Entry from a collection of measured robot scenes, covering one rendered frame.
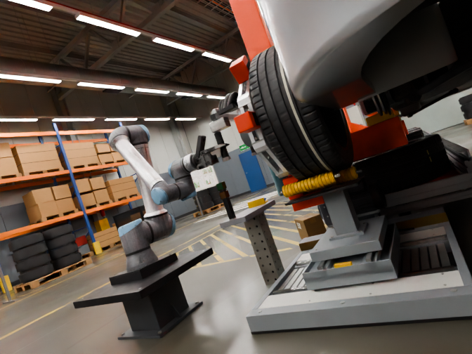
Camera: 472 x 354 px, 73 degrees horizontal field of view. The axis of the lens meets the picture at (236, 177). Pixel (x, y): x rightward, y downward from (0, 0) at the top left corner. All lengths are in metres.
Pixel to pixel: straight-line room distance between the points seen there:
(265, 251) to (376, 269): 0.74
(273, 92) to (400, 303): 0.87
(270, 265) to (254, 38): 1.41
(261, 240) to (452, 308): 1.04
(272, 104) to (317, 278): 0.74
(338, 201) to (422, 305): 0.55
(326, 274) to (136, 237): 1.10
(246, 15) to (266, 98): 1.03
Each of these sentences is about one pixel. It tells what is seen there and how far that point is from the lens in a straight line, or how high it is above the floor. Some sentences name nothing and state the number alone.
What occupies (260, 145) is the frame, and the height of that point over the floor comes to 0.75.
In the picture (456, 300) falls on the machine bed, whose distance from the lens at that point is 1.24.
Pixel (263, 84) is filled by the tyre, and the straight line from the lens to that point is 1.34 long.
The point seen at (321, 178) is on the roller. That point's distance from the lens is 1.45.
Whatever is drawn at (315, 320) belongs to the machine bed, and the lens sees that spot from 1.35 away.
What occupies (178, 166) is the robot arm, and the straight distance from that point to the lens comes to 1.70.
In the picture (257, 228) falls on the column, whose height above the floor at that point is 0.34.
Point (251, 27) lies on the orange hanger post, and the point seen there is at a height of 1.53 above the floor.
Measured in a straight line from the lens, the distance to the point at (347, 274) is 1.40.
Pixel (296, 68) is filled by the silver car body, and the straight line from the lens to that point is 0.64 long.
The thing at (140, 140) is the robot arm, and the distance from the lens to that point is 2.06.
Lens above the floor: 0.62
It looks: 1 degrees up
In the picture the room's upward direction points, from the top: 19 degrees counter-clockwise
